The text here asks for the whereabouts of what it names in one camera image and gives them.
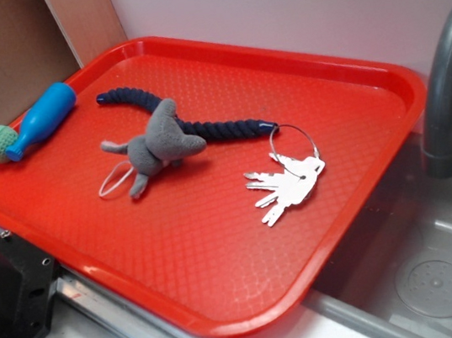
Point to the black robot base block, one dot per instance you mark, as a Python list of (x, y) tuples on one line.
[(27, 288)]

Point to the silver keys bunch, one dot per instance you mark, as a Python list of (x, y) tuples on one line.
[(289, 188)]

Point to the red plastic tray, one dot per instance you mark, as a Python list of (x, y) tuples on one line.
[(193, 248)]

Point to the grey plush elephant toy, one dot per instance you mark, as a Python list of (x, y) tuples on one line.
[(163, 144)]

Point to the blue plastic bowling pin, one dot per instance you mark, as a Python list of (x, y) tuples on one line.
[(42, 120)]

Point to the grey toy faucet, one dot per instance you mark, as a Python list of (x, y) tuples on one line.
[(437, 133)]

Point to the grey plastic sink basin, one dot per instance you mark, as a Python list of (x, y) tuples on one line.
[(390, 276)]

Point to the brown cardboard panel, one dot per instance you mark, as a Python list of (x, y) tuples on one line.
[(45, 41)]

